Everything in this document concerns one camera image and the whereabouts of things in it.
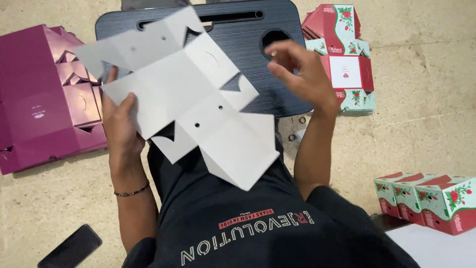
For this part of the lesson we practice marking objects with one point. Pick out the white cardboard box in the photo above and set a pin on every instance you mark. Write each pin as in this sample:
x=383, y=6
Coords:
x=193, y=93

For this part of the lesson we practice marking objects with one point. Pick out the white flat sheet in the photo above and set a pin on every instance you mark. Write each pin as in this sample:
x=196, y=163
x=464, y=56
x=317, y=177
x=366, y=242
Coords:
x=435, y=247

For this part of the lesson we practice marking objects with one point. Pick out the person's black printed t-shirt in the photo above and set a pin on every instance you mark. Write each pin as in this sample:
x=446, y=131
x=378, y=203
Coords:
x=241, y=230

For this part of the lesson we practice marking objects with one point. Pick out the person's right hand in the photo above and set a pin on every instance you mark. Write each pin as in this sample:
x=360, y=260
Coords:
x=310, y=83

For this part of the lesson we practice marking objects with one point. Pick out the folded floral red-green box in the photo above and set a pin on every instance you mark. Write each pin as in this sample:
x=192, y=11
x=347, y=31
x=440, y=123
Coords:
x=385, y=193
x=450, y=208
x=407, y=203

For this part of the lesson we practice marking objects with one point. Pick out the person's right fingers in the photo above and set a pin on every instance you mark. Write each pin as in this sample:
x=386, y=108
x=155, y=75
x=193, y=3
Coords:
x=284, y=61

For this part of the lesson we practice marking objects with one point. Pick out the person's left hand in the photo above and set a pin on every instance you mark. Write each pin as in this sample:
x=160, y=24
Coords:
x=121, y=137

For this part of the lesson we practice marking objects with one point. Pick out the black smartphone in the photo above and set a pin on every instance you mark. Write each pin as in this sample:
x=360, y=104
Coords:
x=70, y=247

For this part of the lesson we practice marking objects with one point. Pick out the stack of magenta box blanks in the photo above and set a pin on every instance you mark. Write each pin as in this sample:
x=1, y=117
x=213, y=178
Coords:
x=37, y=104

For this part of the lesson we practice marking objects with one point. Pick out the dark ridged lap desk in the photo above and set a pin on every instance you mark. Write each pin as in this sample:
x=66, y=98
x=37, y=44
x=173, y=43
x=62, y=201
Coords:
x=256, y=44

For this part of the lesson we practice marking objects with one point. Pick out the stack of floral box blanks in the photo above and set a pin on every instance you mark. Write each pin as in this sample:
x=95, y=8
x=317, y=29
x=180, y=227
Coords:
x=346, y=70

